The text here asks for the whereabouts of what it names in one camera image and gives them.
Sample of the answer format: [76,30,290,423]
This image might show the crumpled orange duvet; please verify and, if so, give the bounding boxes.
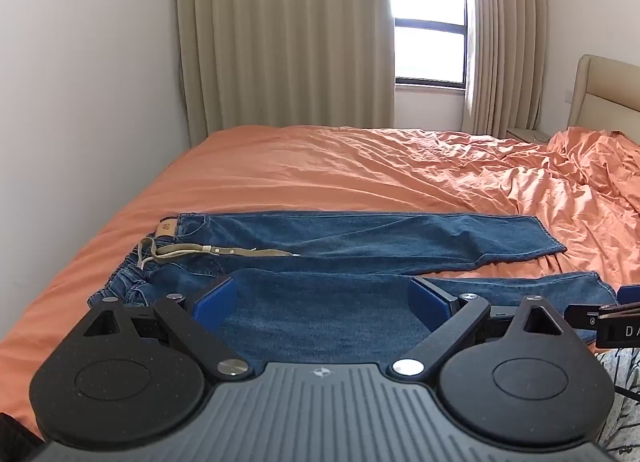
[430,127,640,287]

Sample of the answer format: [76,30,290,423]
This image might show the blue denim pants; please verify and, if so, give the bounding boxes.
[89,212,619,379]

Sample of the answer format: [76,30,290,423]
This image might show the wide beige curtain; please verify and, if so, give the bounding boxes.
[174,0,397,149]

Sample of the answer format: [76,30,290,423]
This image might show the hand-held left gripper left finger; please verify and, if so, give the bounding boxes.
[81,278,250,383]

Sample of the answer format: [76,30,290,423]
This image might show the dark framed window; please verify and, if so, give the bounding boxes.
[389,0,469,90]

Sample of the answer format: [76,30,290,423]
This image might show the white patterned cloth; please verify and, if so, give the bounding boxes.
[596,347,640,454]

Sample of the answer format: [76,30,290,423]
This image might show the khaki drawstring belt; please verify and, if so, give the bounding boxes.
[139,237,302,271]

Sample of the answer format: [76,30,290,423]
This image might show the beige padded headboard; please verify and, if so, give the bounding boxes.
[567,54,640,137]

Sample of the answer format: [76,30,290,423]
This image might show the narrow beige curtain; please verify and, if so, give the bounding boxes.
[461,0,550,139]

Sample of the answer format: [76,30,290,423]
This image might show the beige nightstand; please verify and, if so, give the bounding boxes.
[506,127,552,145]

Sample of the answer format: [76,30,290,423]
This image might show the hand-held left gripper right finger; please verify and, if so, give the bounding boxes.
[390,278,566,383]

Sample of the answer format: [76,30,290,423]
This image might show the bed with orange sheet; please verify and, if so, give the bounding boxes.
[0,124,640,445]

